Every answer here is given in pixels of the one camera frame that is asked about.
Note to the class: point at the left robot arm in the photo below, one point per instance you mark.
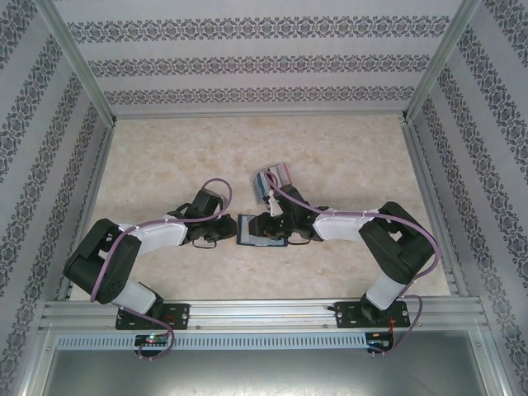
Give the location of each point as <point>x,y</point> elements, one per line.
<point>156,235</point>

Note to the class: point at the aluminium side rail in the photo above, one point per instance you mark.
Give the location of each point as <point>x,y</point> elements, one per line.
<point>103,158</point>
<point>417,158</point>

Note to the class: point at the grey metal panel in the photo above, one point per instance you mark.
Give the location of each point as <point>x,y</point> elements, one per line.
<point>264,375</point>

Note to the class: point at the aluminium frame bar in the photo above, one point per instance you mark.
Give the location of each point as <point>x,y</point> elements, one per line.
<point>260,114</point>

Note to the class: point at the navy blue card holder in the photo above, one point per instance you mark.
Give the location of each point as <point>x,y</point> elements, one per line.
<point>244,231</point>

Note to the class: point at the aluminium frame post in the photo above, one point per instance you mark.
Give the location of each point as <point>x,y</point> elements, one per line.
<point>443,62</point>
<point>78,62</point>

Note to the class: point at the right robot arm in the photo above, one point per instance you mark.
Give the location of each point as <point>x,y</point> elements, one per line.
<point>338,227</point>

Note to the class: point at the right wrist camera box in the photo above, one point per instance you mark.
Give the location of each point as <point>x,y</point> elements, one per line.
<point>273,204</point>

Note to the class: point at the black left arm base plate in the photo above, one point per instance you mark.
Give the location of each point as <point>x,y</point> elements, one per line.
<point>181,315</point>

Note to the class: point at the small black circuit board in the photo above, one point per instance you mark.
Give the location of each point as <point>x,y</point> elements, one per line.
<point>152,340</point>
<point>381,341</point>

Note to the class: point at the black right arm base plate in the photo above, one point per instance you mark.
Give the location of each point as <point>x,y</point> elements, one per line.
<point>348,315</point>

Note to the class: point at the pink credit card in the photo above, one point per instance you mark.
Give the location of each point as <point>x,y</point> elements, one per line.
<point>288,173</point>

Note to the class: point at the aluminium mounting rail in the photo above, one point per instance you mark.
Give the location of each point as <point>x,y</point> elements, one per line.
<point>264,314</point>

